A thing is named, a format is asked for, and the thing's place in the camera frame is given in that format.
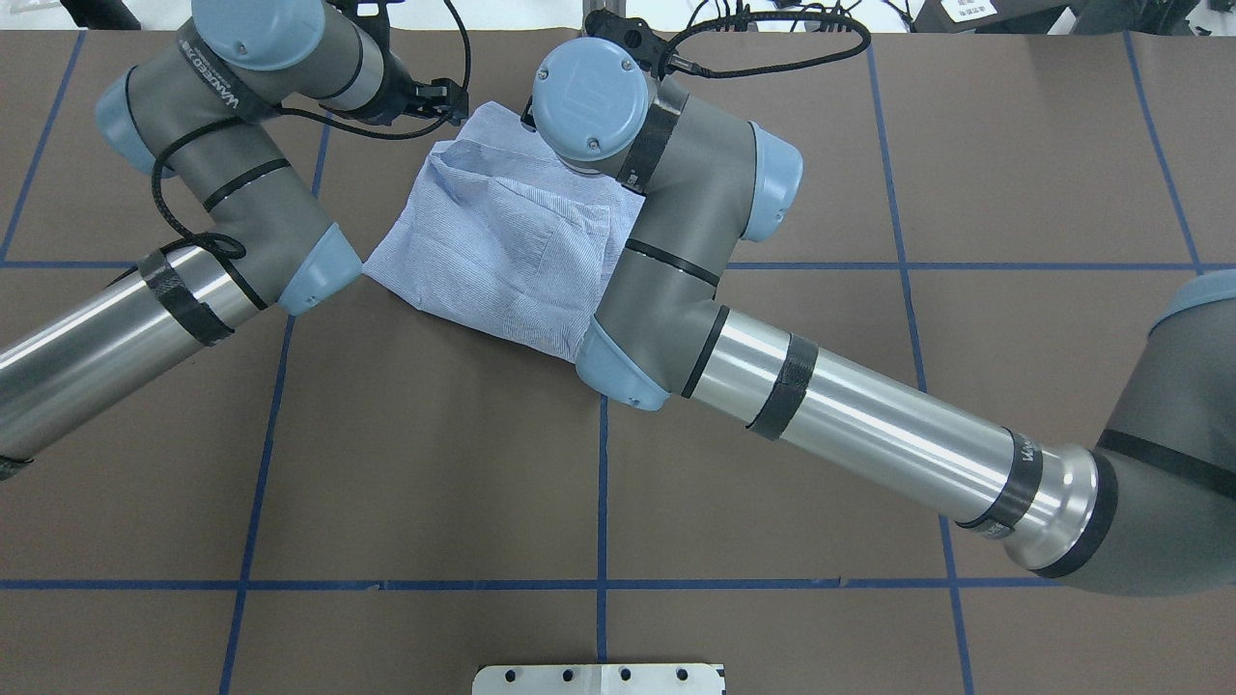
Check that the aluminium frame post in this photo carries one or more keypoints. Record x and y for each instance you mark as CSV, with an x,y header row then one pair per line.
x,y
593,11

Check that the white camera pole base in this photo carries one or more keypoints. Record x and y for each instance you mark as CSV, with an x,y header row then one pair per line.
x,y
620,678

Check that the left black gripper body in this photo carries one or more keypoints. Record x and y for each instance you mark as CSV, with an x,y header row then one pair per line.
x,y
395,97

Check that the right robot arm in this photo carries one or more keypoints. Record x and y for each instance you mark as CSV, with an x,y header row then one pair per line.
x,y
1147,511

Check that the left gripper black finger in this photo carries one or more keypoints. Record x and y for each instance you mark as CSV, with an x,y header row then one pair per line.
x,y
441,99

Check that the light blue striped shirt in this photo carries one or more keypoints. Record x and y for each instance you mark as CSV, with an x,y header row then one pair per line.
x,y
500,236

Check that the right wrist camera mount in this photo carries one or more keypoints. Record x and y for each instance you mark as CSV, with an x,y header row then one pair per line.
x,y
646,48

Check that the black box with label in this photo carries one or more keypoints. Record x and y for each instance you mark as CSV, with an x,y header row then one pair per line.
x,y
988,17

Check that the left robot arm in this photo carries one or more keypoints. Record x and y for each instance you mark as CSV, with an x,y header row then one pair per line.
x,y
248,232

